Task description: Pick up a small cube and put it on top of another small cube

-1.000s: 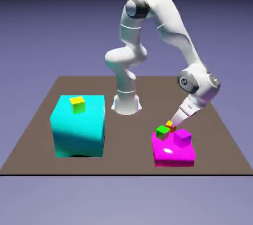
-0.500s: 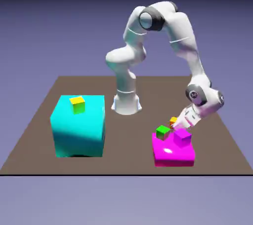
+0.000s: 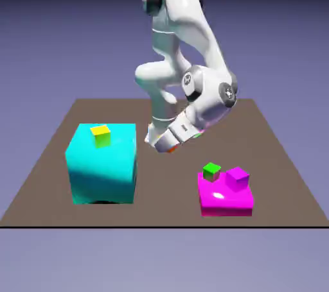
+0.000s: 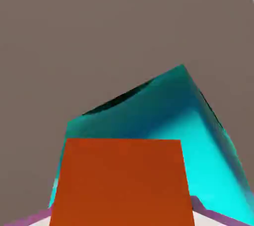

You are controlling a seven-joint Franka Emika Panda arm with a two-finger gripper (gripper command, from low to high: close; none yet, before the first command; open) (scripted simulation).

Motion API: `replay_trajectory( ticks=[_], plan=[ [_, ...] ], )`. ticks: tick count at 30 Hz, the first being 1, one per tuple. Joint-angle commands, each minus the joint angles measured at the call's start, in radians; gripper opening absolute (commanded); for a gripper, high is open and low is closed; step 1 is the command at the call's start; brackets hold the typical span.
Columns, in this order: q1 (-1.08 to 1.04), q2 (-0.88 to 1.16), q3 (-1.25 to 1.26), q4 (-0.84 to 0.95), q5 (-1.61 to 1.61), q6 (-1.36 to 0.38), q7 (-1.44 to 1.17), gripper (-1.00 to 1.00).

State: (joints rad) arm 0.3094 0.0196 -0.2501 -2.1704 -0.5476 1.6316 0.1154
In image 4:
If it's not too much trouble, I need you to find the small orange cube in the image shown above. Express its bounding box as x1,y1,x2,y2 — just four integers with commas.
49,138,196,226

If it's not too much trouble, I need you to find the large cyan box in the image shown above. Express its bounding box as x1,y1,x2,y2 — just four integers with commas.
48,64,254,226

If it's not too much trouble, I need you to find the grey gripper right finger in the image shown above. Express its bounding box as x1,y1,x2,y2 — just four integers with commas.
190,195,246,226

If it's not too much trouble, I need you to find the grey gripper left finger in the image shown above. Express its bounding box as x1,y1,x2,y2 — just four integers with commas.
3,207,54,226

